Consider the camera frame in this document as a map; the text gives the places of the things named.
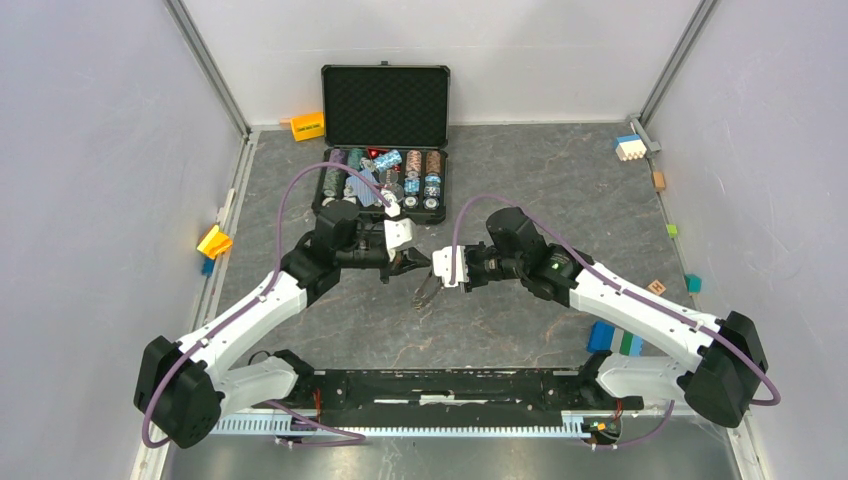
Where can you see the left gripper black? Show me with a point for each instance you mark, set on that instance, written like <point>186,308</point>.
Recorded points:
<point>404,260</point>

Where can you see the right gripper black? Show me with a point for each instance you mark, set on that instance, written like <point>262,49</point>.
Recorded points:
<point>473,283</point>

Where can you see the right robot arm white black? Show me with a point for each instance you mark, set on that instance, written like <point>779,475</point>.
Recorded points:
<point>716,365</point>

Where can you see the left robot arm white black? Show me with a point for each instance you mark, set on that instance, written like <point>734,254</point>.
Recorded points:
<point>186,386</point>

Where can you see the blue playing card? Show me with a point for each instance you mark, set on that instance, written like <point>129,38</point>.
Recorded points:
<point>360,188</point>

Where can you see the black poker chip case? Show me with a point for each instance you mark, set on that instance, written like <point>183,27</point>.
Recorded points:
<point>390,123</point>

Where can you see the blue green toy brick stack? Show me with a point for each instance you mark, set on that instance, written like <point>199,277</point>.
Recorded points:
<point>606,337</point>

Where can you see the yellow box at back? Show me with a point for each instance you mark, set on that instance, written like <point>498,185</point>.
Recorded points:
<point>308,126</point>

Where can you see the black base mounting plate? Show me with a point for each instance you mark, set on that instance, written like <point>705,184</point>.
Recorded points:
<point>523,397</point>

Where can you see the wooden letter cube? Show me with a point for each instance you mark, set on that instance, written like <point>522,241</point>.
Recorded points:
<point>657,288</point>

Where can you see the blue white toy brick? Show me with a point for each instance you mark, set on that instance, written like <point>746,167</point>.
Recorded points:
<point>630,147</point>

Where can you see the orange wooden cube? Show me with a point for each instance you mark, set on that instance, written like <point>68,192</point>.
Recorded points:
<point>658,179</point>

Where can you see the yellow orange block left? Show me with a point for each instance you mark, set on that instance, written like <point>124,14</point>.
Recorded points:
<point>214,243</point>

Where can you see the small blue block left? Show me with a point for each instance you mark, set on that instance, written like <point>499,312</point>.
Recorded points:
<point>208,267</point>

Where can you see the teal small cube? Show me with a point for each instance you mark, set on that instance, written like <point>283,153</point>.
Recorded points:
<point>693,283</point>

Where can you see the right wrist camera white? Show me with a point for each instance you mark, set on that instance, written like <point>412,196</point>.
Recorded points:
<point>449,266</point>

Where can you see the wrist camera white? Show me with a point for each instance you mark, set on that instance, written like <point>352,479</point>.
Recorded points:
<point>398,231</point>
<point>449,266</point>

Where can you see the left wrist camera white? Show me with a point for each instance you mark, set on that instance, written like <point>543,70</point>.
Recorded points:
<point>398,231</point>

